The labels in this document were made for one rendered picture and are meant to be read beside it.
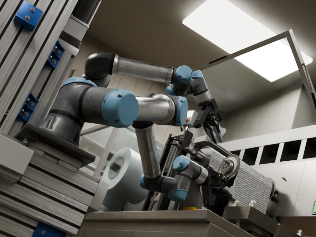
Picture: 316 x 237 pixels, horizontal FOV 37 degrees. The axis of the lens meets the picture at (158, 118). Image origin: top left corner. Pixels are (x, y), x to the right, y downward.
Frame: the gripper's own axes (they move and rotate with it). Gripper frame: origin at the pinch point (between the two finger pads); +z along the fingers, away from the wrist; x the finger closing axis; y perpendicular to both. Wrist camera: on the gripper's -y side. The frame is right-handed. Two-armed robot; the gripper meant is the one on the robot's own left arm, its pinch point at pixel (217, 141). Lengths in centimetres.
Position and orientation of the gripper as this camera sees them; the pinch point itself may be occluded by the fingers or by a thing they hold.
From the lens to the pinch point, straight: 232.3
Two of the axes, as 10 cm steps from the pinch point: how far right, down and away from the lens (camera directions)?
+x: -5.4, 1.7, 8.2
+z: 3.8, 9.2, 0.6
